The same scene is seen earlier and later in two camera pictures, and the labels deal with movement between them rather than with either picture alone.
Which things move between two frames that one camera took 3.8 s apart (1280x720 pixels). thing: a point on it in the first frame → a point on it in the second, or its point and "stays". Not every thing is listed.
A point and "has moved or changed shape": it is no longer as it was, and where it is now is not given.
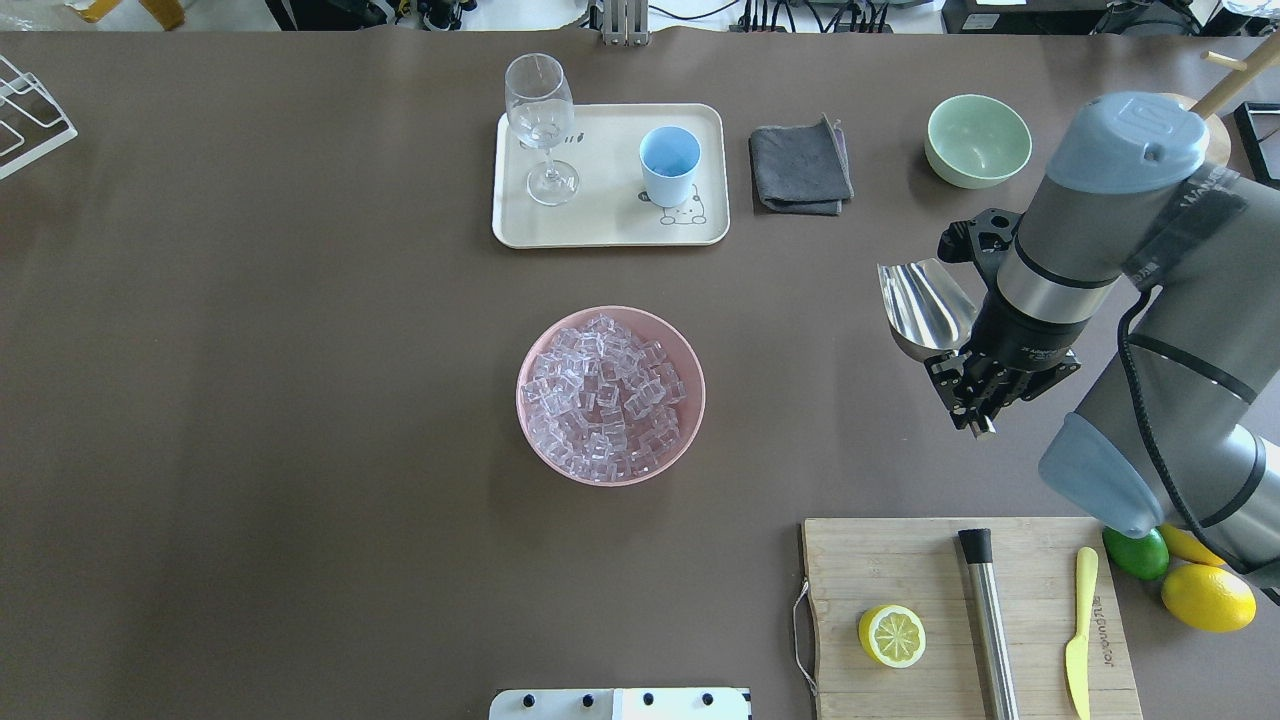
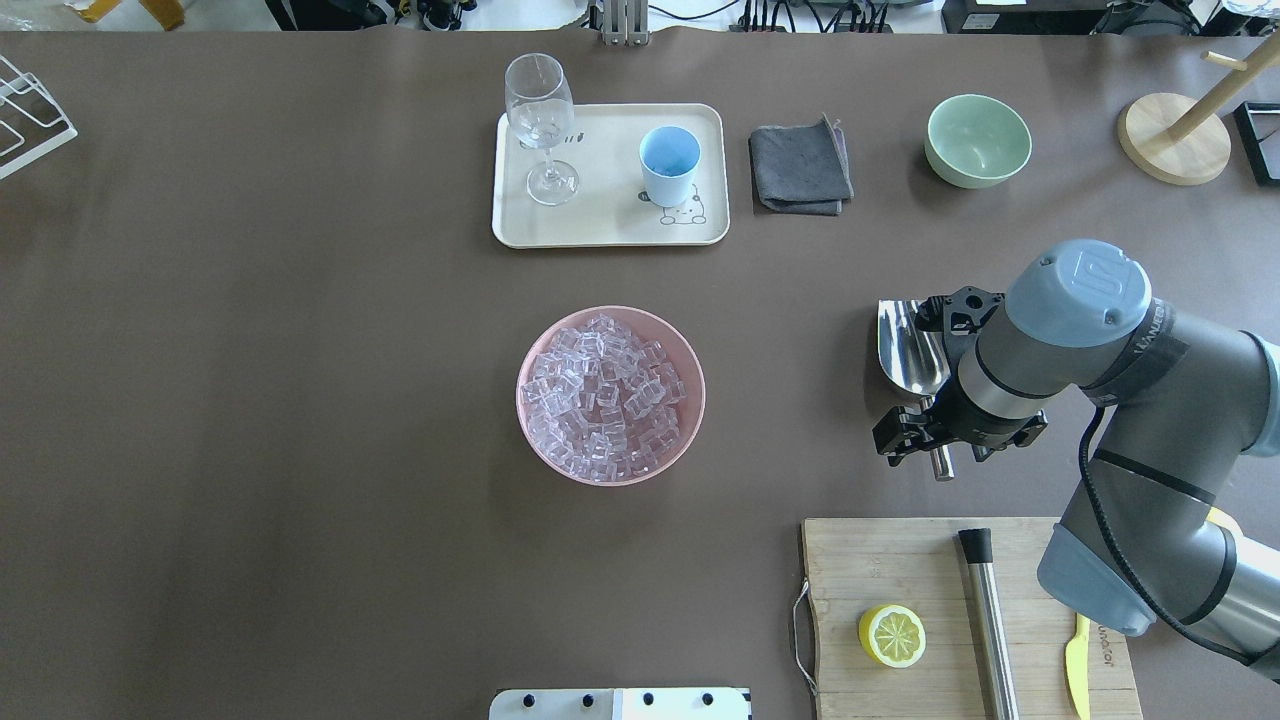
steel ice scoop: (930, 316) has moved or changed shape
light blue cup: (669, 157) stays
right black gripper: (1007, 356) → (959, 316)
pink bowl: (680, 354) stays
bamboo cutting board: (856, 565) stays
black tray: (1259, 126) stays
